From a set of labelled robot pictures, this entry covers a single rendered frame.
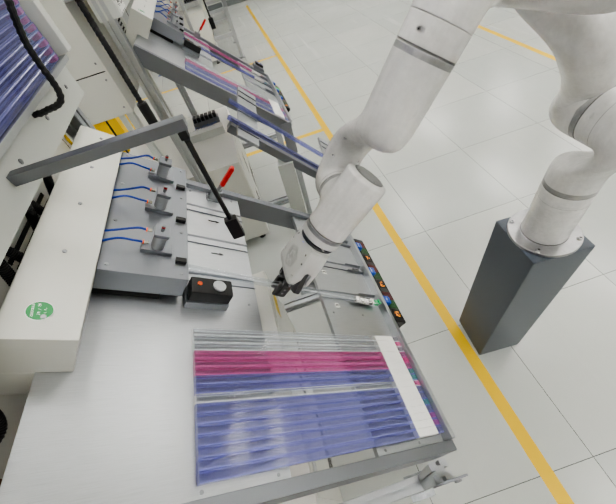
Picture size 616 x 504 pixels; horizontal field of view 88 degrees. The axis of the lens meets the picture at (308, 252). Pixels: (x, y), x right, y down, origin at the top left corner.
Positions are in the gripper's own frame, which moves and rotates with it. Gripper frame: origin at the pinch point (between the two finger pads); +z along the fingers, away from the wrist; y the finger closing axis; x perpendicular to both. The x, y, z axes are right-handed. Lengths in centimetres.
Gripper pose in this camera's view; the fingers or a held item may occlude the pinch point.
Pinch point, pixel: (281, 285)
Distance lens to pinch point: 72.9
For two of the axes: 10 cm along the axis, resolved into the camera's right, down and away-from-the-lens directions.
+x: 8.2, 2.6, 5.1
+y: 2.1, 6.9, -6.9
